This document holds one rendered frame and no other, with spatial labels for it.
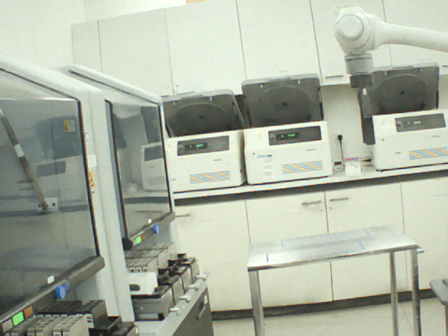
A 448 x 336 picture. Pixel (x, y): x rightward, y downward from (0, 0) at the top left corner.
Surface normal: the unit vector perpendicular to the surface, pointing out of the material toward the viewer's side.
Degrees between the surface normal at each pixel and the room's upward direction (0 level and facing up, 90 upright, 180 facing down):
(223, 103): 149
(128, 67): 90
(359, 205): 90
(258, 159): 90
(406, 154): 90
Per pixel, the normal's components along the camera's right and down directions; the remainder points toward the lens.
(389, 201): -0.15, 0.07
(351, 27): -0.40, 0.07
